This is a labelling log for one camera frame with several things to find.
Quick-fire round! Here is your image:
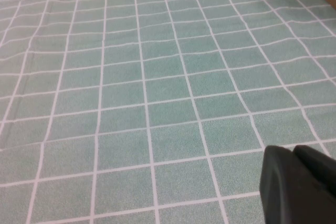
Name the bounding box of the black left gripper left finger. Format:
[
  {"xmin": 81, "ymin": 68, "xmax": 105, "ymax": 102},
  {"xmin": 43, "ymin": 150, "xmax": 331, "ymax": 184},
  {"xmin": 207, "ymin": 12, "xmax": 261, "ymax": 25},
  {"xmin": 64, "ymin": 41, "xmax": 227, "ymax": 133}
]
[{"xmin": 259, "ymin": 144, "xmax": 336, "ymax": 224}]

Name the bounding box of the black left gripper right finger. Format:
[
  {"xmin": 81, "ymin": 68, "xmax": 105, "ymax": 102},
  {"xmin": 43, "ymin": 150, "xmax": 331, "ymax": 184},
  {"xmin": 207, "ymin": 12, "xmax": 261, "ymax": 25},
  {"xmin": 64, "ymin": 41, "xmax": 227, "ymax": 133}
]
[{"xmin": 292, "ymin": 144, "xmax": 336, "ymax": 196}]

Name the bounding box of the green white checked tablecloth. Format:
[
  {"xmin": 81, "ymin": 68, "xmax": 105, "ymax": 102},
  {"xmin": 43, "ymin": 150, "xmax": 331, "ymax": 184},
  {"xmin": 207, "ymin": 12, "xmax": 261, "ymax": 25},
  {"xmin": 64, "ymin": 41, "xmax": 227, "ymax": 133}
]
[{"xmin": 0, "ymin": 0, "xmax": 336, "ymax": 224}]

